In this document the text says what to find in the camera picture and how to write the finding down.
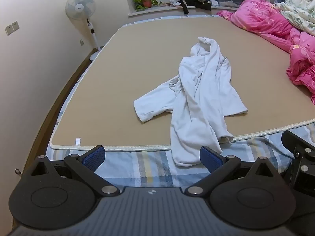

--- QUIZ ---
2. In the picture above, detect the white standing fan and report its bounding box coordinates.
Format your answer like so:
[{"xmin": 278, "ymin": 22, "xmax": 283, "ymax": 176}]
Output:
[{"xmin": 65, "ymin": 0, "xmax": 104, "ymax": 61}]

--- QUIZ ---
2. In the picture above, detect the beige bed mat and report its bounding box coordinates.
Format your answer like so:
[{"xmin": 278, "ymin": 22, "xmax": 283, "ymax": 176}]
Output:
[{"xmin": 50, "ymin": 15, "xmax": 315, "ymax": 151}]

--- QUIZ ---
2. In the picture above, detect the pink floral quilt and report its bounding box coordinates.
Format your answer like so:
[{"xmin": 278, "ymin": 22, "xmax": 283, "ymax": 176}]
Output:
[{"xmin": 217, "ymin": 0, "xmax": 315, "ymax": 105}]

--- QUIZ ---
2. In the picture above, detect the black hanging garment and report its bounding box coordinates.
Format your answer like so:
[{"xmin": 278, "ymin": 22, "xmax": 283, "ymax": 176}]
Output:
[{"xmin": 181, "ymin": 0, "xmax": 212, "ymax": 15}]

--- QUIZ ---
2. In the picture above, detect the plaid bedsheet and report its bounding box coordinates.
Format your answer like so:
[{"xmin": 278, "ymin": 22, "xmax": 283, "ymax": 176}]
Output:
[{"xmin": 45, "ymin": 15, "xmax": 315, "ymax": 190}]

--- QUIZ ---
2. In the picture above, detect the potted green plant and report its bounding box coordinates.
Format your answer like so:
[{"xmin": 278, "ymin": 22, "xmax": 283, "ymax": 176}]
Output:
[{"xmin": 133, "ymin": 0, "xmax": 161, "ymax": 11}]

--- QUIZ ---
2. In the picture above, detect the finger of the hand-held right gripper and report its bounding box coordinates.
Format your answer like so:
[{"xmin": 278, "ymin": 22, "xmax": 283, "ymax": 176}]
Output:
[{"xmin": 281, "ymin": 130, "xmax": 315, "ymax": 158}]

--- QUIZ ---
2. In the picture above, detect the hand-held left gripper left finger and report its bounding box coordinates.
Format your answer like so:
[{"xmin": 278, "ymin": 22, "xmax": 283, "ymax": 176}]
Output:
[{"xmin": 23, "ymin": 145, "xmax": 121, "ymax": 197}]

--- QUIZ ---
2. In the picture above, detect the white small garment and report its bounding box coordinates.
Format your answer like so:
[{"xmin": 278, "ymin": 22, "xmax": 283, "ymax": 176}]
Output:
[{"xmin": 133, "ymin": 37, "xmax": 248, "ymax": 167}]

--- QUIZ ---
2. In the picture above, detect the window sill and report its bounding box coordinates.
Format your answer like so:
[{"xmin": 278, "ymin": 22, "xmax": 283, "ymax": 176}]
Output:
[{"xmin": 127, "ymin": 4, "xmax": 238, "ymax": 18}]

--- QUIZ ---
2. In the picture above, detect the white leaf-print quilt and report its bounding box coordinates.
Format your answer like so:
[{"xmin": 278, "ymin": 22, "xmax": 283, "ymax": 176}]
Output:
[{"xmin": 274, "ymin": 0, "xmax": 315, "ymax": 36}]

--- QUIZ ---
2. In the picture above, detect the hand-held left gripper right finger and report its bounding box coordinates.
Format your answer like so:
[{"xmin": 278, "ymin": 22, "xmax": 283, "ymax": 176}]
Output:
[{"xmin": 184, "ymin": 146, "xmax": 280, "ymax": 197}]

